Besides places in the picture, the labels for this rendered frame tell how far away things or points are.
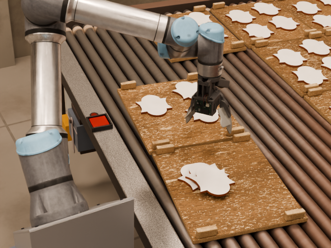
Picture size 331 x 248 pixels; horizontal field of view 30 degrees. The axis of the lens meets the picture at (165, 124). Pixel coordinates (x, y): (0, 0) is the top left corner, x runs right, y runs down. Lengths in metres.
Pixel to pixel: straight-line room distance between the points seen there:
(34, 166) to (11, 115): 2.38
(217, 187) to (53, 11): 0.69
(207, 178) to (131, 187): 0.23
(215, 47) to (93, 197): 1.64
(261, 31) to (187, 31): 1.20
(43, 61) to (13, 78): 2.57
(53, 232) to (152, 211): 0.40
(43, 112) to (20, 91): 2.44
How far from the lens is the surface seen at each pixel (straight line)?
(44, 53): 1.75
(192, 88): 2.32
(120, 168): 1.97
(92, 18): 1.65
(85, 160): 3.50
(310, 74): 2.51
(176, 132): 2.10
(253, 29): 2.82
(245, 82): 2.44
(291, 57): 2.61
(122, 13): 1.65
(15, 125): 3.84
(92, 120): 2.17
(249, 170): 1.96
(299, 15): 3.04
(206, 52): 1.80
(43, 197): 1.56
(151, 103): 2.23
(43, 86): 1.74
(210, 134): 2.10
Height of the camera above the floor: 2.14
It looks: 34 degrees down
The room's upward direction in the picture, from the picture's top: 2 degrees clockwise
